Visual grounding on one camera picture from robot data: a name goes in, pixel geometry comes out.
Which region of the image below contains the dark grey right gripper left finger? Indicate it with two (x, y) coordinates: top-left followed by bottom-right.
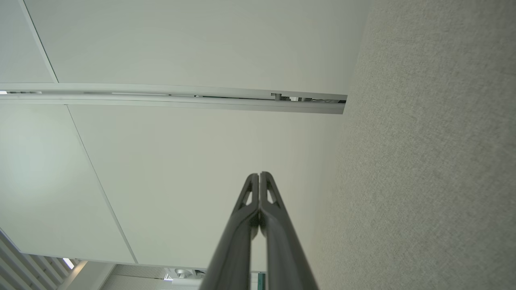
(200, 173), (259, 290)

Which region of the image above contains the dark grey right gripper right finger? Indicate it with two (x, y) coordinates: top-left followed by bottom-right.
(259, 172), (319, 290)

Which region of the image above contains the grey metal frame post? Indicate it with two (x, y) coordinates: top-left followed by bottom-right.
(0, 83), (347, 115)

